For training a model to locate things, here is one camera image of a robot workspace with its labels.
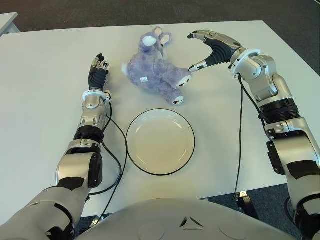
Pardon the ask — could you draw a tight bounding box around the grey side table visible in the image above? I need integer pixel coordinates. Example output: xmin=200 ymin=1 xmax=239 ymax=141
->
xmin=0 ymin=11 xmax=21 ymax=38

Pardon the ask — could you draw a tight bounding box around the purple plush bunny doll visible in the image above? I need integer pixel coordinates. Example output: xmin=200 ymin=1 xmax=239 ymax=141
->
xmin=121 ymin=26 xmax=193 ymax=106

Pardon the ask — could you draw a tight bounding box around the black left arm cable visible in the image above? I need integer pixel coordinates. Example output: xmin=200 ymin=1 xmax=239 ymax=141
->
xmin=87 ymin=98 xmax=129 ymax=221

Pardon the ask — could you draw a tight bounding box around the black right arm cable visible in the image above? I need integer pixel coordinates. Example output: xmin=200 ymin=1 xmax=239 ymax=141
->
xmin=233 ymin=73 xmax=265 ymax=202

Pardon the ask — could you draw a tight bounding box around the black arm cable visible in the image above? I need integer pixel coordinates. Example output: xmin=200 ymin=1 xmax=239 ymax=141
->
xmin=87 ymin=98 xmax=129 ymax=221
xmin=233 ymin=73 xmax=265 ymax=202

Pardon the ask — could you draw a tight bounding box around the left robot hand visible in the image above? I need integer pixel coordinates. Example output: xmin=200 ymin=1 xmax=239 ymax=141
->
xmin=87 ymin=52 xmax=110 ymax=91

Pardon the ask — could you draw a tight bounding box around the silver robot torso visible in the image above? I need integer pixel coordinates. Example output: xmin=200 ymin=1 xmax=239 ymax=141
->
xmin=74 ymin=197 xmax=301 ymax=240

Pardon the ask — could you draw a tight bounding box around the white plate black rim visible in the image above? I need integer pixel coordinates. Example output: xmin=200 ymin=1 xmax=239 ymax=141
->
xmin=125 ymin=108 xmax=196 ymax=177

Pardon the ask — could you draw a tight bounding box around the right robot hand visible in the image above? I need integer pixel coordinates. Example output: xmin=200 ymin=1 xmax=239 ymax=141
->
xmin=187 ymin=29 xmax=245 ymax=73

